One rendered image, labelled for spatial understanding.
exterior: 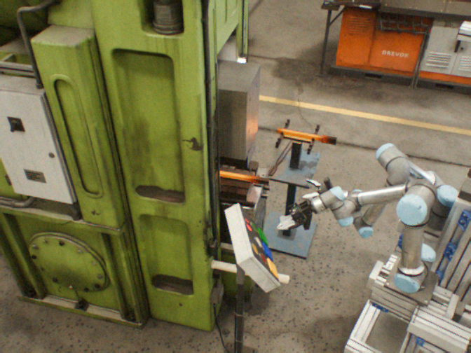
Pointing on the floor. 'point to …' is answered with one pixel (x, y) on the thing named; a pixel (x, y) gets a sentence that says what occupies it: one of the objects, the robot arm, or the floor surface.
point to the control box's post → (240, 309)
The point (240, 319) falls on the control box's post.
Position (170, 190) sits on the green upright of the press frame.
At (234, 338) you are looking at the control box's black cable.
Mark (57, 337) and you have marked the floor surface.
